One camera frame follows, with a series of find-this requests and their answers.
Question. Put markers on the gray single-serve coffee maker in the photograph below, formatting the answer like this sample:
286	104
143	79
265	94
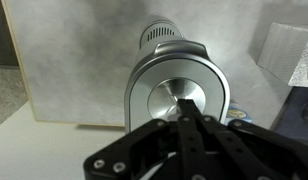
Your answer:
180	73

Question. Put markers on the white tissue box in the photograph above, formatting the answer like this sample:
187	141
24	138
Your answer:
284	50

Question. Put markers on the dark blue mat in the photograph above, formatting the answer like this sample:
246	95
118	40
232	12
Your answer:
294	116

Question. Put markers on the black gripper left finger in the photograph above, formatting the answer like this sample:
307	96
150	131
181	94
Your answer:
187	146

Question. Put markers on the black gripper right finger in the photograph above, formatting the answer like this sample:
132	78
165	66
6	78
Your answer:
254	150

